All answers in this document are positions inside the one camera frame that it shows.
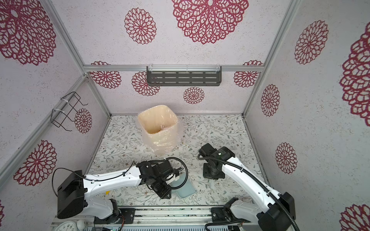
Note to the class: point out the light blue plastic dustpan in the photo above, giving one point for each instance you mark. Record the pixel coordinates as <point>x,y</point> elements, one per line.
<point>186,190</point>

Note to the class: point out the dark grey wall shelf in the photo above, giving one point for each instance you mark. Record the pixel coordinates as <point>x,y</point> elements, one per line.
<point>184,77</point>

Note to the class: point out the white dial gauge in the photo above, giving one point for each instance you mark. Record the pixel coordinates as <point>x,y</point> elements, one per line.
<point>67,226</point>

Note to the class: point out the light blue white brush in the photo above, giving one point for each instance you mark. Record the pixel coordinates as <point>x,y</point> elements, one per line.
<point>212,184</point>

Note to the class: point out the cream bin with plastic liner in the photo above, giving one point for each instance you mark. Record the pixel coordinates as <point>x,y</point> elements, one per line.
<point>161,129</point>

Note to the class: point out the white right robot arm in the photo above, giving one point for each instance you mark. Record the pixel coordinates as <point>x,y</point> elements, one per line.
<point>271,210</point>

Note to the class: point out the black wire wall basket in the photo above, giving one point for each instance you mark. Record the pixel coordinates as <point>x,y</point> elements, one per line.
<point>71,100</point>

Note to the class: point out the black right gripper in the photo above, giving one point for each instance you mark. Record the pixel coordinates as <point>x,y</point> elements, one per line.
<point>206,175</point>

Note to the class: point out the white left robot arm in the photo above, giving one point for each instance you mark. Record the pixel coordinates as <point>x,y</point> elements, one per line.
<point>77,194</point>

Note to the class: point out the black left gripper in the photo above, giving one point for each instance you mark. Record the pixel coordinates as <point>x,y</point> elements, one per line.
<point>165,194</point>

